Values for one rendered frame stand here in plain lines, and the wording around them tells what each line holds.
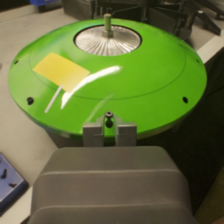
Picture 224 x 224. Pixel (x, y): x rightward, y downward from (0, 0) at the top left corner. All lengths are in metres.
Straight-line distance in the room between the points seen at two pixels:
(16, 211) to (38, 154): 0.10
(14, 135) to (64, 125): 0.23
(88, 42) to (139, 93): 0.12
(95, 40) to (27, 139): 0.24
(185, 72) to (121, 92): 0.10
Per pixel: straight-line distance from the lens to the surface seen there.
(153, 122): 0.18
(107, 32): 0.26
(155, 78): 0.21
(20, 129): 0.40
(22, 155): 0.36
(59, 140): 0.34
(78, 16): 0.87
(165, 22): 0.60
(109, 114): 0.16
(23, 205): 0.33
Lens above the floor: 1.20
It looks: 50 degrees down
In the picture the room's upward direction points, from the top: 1 degrees clockwise
